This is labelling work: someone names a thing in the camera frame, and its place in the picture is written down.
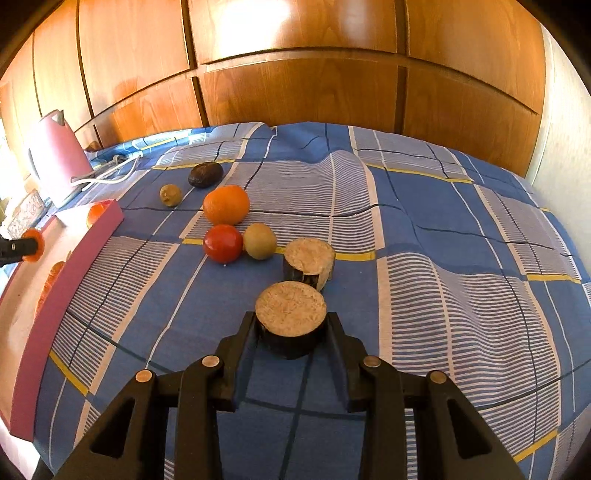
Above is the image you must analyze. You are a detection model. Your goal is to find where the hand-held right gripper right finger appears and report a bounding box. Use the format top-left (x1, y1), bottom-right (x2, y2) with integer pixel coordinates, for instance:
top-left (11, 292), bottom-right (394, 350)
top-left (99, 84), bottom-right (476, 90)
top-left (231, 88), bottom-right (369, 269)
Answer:
top-left (325, 311), bottom-right (527, 480)

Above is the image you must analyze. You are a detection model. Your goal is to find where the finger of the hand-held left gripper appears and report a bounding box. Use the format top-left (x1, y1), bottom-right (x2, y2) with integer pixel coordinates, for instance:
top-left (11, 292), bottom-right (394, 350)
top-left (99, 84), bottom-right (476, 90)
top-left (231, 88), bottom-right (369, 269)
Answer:
top-left (0, 235), bottom-right (27, 267)

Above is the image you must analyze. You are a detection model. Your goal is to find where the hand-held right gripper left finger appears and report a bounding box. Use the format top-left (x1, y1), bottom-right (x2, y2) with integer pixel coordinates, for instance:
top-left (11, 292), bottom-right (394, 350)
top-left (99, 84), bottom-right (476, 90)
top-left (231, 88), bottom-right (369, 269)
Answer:
top-left (55, 311), bottom-right (257, 480)

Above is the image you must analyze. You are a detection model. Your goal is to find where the small orange vegetable piece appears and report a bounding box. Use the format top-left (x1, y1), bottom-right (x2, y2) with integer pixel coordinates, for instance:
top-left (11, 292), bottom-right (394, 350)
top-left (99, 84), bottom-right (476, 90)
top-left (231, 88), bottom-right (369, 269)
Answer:
top-left (21, 229), bottom-right (44, 263)

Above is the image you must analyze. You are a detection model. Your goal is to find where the pink box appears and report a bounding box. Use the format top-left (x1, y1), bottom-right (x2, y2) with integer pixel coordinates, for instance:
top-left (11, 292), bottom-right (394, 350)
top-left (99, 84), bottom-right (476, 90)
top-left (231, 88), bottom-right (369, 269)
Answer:
top-left (0, 199), bottom-right (125, 441)

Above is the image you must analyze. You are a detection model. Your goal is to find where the cut eggplant piece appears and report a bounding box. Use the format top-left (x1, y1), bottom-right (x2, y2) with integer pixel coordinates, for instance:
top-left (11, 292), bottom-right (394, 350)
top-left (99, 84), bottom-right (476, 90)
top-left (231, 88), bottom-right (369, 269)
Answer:
top-left (283, 237), bottom-right (336, 292)
top-left (255, 281), bottom-right (328, 361)

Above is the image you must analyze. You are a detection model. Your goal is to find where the orange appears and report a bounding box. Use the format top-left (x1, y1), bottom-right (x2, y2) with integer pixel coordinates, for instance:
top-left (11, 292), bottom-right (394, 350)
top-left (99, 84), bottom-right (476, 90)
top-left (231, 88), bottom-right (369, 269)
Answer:
top-left (203, 185), bottom-right (250, 226)

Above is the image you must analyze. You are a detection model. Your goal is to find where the patterned box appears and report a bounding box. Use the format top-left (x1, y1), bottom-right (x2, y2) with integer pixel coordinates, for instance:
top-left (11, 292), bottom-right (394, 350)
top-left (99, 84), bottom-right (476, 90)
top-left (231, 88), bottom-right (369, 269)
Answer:
top-left (4, 191), bottom-right (44, 236)

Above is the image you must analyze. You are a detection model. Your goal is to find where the round orange-red fruit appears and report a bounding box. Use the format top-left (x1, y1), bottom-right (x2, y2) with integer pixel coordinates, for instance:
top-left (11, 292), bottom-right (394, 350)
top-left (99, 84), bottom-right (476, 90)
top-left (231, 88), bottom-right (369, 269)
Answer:
top-left (87, 203), bottom-right (112, 229)

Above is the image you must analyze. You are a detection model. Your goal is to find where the blue plaid bedsheet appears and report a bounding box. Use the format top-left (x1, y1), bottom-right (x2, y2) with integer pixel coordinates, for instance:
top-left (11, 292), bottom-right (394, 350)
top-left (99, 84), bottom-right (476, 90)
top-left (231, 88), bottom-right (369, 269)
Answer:
top-left (34, 121), bottom-right (591, 480)

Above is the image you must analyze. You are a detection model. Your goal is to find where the pink electric kettle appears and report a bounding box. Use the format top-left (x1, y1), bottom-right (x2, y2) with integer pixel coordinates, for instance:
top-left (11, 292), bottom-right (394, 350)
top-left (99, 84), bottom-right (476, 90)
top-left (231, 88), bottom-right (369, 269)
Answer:
top-left (25, 109), bottom-right (93, 204)

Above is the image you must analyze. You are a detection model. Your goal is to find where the red tomato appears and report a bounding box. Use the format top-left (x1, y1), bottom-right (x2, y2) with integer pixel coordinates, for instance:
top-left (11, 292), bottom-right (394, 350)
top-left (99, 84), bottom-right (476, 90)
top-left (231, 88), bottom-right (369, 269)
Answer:
top-left (203, 224), bottom-right (244, 264)

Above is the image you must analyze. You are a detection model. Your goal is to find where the dark avocado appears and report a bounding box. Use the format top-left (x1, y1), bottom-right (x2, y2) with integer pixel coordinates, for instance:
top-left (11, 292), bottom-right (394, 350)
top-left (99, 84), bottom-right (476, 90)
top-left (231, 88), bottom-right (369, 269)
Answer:
top-left (188, 162), bottom-right (225, 189)

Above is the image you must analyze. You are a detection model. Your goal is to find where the wooden wardrobe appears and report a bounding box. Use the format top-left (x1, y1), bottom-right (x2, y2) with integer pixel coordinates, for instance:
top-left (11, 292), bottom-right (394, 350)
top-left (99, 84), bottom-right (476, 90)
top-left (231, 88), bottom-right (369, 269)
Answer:
top-left (0, 0), bottom-right (550, 178)

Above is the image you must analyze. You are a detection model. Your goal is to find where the white power cable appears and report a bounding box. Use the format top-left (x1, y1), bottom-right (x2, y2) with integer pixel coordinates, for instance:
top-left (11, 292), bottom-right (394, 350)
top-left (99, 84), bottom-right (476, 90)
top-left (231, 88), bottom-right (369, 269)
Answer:
top-left (69, 154), bottom-right (144, 191)

